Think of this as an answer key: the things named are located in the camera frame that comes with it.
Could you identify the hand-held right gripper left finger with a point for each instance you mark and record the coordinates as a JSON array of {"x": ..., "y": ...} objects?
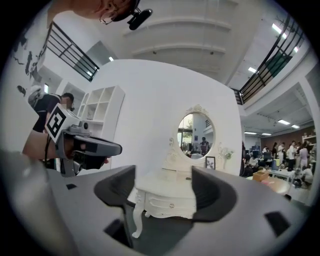
[{"x": 116, "y": 186}]

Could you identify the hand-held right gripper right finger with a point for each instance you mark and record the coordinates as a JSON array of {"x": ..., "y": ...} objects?
[{"x": 212, "y": 200}]

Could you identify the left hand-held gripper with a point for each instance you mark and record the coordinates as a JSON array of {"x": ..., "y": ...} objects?
[{"x": 58, "y": 122}]

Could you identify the cream vanity table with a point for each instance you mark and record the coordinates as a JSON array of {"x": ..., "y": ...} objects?
[{"x": 162, "y": 202}]

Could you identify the person's left forearm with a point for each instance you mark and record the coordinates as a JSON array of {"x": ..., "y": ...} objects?
[{"x": 35, "y": 147}]

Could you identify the white flowers in vase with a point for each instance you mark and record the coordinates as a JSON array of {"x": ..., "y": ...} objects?
[{"x": 228, "y": 153}]

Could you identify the small wooden box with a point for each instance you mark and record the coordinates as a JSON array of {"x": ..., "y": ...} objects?
[{"x": 260, "y": 175}]

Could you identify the pink packet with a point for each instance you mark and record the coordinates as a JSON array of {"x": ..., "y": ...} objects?
[{"x": 268, "y": 182}]

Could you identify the white shelf unit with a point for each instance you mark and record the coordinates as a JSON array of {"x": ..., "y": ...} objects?
[{"x": 105, "y": 105}]

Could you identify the round wooden side table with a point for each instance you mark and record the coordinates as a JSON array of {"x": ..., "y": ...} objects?
[{"x": 277, "y": 186}]

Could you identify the low white table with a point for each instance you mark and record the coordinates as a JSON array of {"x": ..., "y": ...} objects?
[{"x": 281, "y": 173}]

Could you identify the black balcony railing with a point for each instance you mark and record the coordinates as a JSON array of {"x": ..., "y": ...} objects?
[
  {"x": 272, "y": 62},
  {"x": 72, "y": 53}
]

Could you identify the person's glasses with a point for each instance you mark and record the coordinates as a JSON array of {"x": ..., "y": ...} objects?
[{"x": 106, "y": 18}]

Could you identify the person's head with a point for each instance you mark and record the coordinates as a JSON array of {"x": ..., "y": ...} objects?
[{"x": 95, "y": 7}]

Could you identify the black picture frame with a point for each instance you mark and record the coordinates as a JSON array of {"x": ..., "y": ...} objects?
[{"x": 210, "y": 163}]

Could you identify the oval mirror white carved frame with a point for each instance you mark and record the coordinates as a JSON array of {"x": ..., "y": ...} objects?
[{"x": 195, "y": 135}]

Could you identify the black map wall decal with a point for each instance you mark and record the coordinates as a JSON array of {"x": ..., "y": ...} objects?
[{"x": 29, "y": 60}]

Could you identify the black head camera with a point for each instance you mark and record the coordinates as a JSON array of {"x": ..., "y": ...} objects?
[{"x": 140, "y": 18}]

